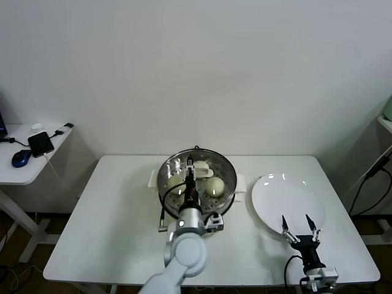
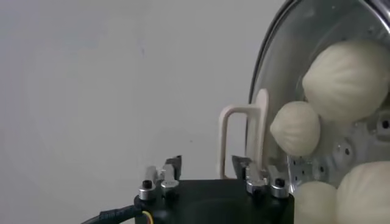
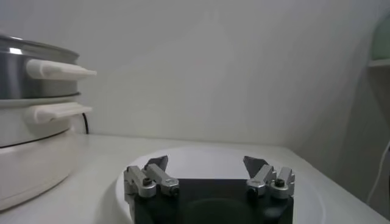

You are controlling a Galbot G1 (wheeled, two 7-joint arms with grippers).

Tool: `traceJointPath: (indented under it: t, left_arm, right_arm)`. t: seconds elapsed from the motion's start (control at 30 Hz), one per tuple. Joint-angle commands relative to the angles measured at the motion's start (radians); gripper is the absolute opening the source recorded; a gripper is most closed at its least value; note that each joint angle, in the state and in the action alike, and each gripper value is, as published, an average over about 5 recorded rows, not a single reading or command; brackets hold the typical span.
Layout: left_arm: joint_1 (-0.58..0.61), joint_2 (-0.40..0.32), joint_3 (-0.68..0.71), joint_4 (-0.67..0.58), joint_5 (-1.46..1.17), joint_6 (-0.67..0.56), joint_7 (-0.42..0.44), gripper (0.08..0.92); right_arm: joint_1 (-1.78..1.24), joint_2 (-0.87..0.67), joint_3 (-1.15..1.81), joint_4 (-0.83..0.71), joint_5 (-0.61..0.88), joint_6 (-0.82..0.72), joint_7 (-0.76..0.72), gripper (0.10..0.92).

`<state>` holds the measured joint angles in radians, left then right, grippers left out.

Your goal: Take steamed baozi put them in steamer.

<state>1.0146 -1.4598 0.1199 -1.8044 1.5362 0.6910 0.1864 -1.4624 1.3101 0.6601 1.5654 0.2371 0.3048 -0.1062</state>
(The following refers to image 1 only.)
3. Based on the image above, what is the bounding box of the dark laptop screen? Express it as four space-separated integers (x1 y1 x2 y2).
0 91 9 138

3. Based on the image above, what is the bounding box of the black power cable with adapter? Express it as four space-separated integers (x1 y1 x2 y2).
349 154 392 216

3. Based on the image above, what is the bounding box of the blue computer mouse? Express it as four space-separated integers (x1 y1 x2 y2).
11 149 32 168

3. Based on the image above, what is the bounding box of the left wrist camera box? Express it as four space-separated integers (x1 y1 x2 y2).
203 213 225 233

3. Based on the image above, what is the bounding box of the white side table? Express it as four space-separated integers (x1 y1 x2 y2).
0 123 74 264

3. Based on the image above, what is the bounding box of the white round plate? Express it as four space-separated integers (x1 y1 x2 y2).
251 173 326 239

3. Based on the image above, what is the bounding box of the perforated steel steamer basket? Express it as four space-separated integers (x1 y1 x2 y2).
148 146 247 222

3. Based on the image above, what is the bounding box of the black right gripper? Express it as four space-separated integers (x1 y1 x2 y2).
281 214 325 272

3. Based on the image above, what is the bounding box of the black smartphone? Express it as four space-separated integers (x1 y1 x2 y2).
26 132 55 159

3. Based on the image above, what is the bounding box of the white shelf board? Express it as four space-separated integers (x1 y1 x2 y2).
376 115 392 135

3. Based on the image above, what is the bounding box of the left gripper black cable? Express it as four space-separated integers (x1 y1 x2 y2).
157 190 186 233

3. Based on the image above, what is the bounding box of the glass pot lid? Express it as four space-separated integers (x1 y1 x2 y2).
157 148 238 221

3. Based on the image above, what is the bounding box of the white steamed baozi bun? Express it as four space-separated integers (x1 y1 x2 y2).
204 177 226 198
167 175 187 194

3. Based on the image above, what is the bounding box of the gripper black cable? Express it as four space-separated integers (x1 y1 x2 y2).
157 190 186 233
284 255 304 290

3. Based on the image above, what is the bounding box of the white charging cable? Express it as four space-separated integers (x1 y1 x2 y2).
42 152 77 197

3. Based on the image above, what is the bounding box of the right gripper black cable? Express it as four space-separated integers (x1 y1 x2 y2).
284 255 304 290

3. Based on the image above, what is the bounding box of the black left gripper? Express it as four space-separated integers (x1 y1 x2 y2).
183 156 202 211

